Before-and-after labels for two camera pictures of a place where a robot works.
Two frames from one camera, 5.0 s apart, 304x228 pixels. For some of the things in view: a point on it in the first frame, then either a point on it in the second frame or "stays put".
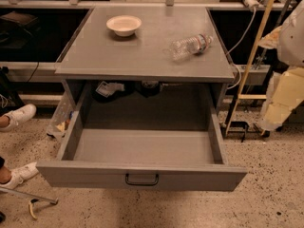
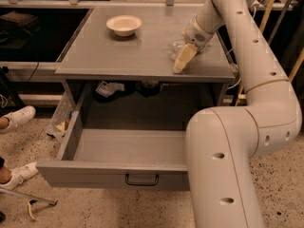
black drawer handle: [141, 183] stays put
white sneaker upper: [18, 115] stays put
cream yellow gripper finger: [286, 90] to [197, 39]
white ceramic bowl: [123, 26] stays put
